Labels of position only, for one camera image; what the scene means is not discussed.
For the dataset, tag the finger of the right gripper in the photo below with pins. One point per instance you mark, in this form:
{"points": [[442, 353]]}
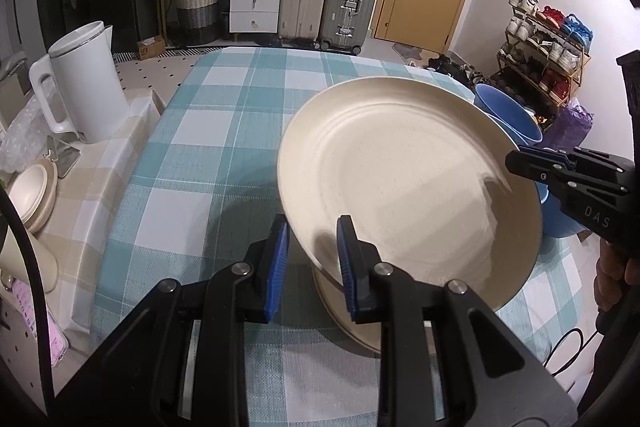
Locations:
{"points": [[601, 165], [537, 164]]}

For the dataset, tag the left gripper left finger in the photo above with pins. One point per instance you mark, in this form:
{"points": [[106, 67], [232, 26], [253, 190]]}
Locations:
{"points": [[137, 373]]}

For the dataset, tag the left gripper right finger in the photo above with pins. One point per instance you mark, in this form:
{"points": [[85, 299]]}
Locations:
{"points": [[446, 358]]}

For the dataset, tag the large cream plate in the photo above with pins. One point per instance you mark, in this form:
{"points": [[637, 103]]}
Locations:
{"points": [[422, 173]]}

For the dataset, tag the stacked cream bowls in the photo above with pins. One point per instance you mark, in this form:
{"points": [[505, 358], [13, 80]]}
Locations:
{"points": [[33, 193]]}

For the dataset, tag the right hand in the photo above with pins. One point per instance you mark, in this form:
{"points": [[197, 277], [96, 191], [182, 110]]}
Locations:
{"points": [[612, 270]]}

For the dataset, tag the blue bowl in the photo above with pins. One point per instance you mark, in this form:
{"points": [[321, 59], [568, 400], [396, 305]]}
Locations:
{"points": [[555, 223], [511, 116]]}

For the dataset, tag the purple bag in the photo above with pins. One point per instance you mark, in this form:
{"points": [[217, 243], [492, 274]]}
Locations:
{"points": [[570, 127]]}

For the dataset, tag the shoe rack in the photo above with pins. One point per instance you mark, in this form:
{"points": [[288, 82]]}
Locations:
{"points": [[543, 56]]}

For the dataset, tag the cream plate underneath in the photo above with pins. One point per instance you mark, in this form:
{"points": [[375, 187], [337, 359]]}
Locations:
{"points": [[366, 335]]}

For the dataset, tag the beige checked tablecloth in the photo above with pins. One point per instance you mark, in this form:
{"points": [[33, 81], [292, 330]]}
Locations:
{"points": [[86, 203]]}

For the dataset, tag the teal checked tablecloth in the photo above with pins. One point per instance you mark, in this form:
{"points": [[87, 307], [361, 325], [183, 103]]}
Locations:
{"points": [[206, 187]]}

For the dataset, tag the silver suitcase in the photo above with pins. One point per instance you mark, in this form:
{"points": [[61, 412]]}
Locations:
{"points": [[345, 25]]}

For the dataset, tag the patterned floor rug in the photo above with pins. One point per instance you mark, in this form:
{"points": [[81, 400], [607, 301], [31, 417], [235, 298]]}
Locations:
{"points": [[163, 73]]}

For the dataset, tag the white electric kettle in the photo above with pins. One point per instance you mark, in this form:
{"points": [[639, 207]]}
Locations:
{"points": [[83, 72]]}

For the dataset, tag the small cardboard box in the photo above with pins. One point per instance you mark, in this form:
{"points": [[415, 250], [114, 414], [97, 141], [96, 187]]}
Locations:
{"points": [[151, 47]]}

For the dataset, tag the woven laundry basket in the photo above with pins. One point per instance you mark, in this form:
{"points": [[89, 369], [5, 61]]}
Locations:
{"points": [[197, 20]]}

